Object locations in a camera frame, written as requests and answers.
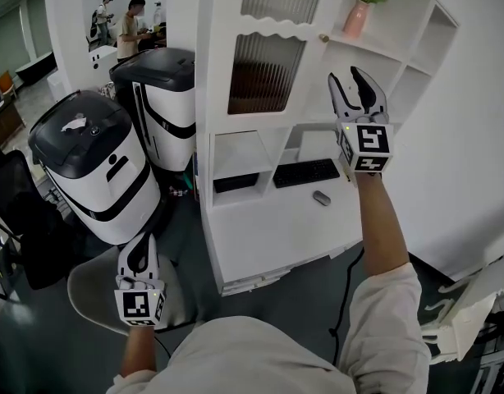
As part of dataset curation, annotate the white box with black dots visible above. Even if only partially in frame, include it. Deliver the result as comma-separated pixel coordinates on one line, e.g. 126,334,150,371
87,45,119,71

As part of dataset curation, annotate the flat black box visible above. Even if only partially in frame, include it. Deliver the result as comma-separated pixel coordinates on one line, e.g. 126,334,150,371
213,172,259,195

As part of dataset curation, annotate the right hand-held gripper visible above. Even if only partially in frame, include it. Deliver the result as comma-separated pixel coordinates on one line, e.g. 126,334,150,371
327,66,395,176

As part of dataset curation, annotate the person's right forearm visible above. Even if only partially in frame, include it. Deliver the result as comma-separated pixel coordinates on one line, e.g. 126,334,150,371
355,171,411,279

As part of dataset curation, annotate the orange chair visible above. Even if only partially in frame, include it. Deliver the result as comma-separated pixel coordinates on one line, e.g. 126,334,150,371
0,71,19,100

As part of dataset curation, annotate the black keyboard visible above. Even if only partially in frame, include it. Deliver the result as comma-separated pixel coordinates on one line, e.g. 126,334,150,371
272,158,341,190

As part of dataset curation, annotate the black floor cable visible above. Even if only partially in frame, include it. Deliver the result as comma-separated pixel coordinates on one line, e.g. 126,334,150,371
328,247,366,365

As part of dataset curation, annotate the person's left forearm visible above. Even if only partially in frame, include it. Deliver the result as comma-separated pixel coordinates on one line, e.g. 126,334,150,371
119,325,158,379

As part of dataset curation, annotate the white cabinet glass door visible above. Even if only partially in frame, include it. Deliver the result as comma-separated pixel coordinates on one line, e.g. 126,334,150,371
208,0,351,133

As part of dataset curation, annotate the black bench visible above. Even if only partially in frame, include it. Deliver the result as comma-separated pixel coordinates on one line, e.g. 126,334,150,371
15,51,58,86

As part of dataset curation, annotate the grey round stool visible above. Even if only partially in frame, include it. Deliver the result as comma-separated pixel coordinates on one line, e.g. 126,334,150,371
66,244,199,337

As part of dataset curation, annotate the blue label carton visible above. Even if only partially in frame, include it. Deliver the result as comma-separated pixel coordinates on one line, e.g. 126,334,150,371
192,153,202,200

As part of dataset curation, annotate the white black mobile robot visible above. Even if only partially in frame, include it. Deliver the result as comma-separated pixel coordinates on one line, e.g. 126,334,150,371
28,89,162,245
108,47,197,172

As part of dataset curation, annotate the black office chair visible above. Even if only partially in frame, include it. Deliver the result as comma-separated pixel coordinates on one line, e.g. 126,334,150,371
0,149,79,291

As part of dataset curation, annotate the crumpled white tissue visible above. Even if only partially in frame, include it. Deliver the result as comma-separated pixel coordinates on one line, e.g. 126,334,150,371
61,117,89,133

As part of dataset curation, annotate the person's white sweatshirt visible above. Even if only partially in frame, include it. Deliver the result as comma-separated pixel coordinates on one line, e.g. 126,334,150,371
106,260,432,394

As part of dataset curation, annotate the white desk shelf unit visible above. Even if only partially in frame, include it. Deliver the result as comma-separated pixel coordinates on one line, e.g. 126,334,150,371
194,0,460,298

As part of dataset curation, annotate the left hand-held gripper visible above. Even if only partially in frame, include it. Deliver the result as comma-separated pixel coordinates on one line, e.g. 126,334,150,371
114,231,169,330

